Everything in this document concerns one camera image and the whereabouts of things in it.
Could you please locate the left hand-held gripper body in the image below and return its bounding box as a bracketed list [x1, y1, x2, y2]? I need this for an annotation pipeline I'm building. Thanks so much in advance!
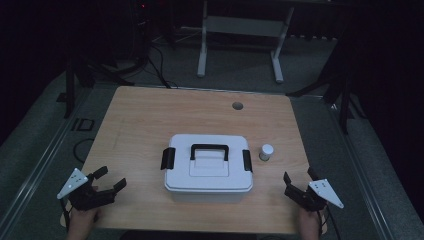
[56, 167, 116, 212]

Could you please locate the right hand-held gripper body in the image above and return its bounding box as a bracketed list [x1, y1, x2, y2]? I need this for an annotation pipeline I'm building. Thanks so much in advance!
[284, 178, 345, 212]

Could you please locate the small white bottle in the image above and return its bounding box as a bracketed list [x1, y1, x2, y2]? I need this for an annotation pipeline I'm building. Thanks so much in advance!
[259, 143, 275, 162]

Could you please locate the white lid with black handle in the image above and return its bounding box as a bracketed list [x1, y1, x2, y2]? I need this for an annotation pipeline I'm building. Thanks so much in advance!
[160, 133, 254, 195]

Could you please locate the white plastic storage box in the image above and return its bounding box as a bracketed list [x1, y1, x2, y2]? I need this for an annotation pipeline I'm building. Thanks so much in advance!
[169, 189, 250, 204]

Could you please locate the person's right hand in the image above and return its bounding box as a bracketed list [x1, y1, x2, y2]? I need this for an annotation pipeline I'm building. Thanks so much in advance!
[298, 208, 323, 240]

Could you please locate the person's left hand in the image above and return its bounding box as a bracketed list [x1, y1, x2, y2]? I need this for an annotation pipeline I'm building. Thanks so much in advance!
[66, 207, 103, 240]

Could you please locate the black metal stand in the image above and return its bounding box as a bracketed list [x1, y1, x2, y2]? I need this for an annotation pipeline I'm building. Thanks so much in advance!
[286, 33, 368, 135]
[63, 49, 135, 120]

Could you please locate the right hand-held gripper cable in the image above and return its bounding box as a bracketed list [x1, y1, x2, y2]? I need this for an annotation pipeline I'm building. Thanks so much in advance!
[318, 205, 342, 240]

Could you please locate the hand-held gripper cable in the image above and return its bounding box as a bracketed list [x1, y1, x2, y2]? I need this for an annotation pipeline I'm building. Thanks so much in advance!
[61, 199, 72, 232]
[318, 205, 342, 240]

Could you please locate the left hand-held gripper cable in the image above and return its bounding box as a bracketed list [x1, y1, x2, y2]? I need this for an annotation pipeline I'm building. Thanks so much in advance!
[61, 199, 72, 232]

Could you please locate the black looped floor cable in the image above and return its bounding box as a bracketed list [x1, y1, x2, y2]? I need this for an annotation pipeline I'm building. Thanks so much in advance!
[72, 137, 96, 164]

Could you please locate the white metal table frame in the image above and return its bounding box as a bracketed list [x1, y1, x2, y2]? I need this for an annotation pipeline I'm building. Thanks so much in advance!
[196, 0, 296, 84]

